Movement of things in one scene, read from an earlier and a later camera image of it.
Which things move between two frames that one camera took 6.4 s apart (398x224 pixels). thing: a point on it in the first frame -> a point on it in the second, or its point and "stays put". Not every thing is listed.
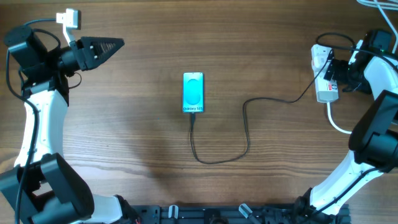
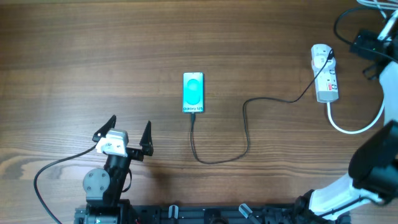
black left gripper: x=89 y=53 -> x=137 y=154
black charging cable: x=247 y=100 stays put
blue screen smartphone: x=193 y=92 stays put
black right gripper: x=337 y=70 -> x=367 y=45
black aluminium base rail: x=268 y=214 stays put
